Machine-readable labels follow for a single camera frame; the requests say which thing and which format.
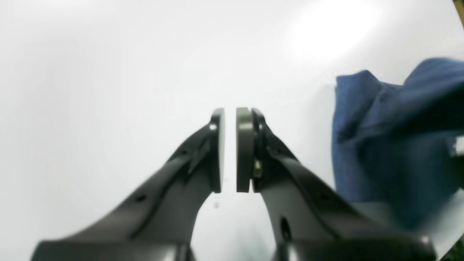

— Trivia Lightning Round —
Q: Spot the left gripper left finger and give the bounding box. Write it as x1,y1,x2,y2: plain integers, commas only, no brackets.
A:
32,108,225,261

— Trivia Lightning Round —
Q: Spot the dark blue T-shirt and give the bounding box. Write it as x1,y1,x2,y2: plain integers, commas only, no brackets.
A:
331,58,464,229

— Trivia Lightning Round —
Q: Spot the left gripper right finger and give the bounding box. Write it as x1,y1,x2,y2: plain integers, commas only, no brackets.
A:
236,108,436,261

